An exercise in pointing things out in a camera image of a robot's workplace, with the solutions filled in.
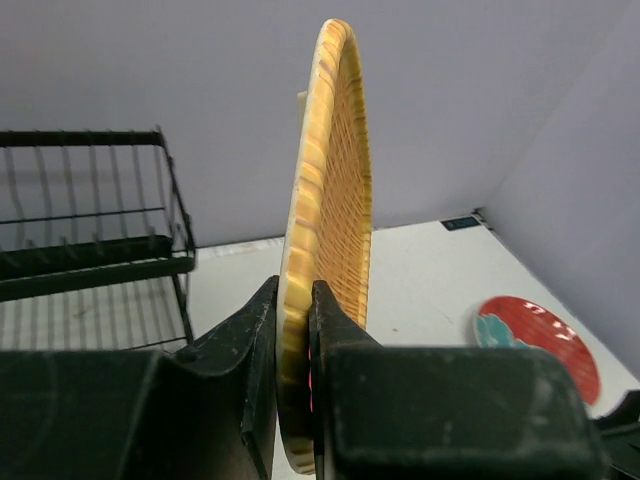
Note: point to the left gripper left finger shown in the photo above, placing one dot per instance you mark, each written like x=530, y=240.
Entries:
x=207, y=411

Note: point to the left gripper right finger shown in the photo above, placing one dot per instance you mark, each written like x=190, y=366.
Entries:
x=383, y=412

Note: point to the black wire dish rack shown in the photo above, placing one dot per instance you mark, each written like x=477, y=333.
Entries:
x=97, y=247

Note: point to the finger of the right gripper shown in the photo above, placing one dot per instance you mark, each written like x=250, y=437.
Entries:
x=619, y=432

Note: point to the orange square woven tray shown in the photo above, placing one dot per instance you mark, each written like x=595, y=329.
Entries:
x=329, y=227

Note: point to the blue table label sticker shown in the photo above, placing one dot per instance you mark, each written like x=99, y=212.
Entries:
x=460, y=223

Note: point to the red and teal floral plate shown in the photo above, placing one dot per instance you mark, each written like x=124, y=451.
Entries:
x=515, y=322

